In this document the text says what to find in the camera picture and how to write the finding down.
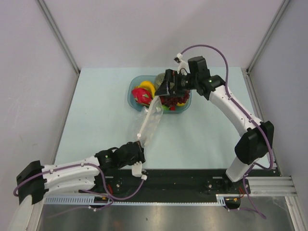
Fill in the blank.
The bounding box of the pink dragon fruit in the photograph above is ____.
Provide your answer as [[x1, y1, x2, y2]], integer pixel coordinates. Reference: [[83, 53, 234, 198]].
[[131, 88, 153, 106]]

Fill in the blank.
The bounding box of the aluminium frame post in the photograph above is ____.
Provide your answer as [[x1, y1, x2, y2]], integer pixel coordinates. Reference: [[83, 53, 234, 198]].
[[245, 0, 291, 74], [35, 0, 81, 74]]

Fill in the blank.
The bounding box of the left aluminium frame post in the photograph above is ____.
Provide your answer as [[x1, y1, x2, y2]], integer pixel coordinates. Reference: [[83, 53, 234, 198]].
[[35, 0, 81, 74]]

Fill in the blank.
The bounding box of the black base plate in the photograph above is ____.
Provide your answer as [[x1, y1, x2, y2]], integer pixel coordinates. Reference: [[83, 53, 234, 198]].
[[81, 168, 281, 203]]

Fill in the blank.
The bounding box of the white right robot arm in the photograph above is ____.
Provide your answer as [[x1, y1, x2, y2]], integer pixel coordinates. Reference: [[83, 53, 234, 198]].
[[155, 53, 274, 193]]

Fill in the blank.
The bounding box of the purple grape bunch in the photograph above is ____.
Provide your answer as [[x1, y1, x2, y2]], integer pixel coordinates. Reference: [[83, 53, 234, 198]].
[[160, 91, 190, 108]]

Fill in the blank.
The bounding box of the clear patterned zip bag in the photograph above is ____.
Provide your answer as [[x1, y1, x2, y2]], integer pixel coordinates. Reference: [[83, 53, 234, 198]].
[[133, 96, 164, 147]]

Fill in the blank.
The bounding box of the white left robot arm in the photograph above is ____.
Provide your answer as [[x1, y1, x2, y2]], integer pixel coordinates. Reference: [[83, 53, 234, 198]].
[[13, 141, 147, 204]]

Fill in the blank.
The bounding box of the yellow banana bunch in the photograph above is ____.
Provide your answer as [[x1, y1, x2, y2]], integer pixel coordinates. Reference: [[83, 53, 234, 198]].
[[135, 80, 156, 98]]

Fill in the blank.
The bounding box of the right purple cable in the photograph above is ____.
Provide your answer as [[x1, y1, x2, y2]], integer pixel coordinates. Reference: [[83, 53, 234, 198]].
[[179, 44, 276, 219]]

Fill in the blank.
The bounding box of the green netted melon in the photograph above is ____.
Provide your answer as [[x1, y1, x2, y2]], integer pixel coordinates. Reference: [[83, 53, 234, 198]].
[[154, 73, 165, 89]]

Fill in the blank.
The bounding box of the right aluminium frame post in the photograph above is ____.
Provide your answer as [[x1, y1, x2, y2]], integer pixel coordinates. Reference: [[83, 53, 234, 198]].
[[245, 0, 291, 74]]

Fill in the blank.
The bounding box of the green bitter gourd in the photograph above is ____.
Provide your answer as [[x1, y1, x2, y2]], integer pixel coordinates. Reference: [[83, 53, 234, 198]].
[[162, 105, 170, 111]]

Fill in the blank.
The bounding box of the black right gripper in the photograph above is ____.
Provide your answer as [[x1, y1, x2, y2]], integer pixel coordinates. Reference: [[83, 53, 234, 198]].
[[154, 69, 198, 98]]

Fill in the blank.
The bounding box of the white slotted cable duct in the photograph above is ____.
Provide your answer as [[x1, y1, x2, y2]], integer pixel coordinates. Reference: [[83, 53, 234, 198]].
[[43, 194, 241, 206]]

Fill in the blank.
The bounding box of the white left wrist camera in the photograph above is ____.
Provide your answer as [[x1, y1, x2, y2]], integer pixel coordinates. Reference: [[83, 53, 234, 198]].
[[131, 161, 147, 180]]

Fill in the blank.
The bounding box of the teal plastic fruit bowl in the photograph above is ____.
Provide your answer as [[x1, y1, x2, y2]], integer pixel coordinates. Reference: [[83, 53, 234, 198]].
[[127, 75, 192, 114]]

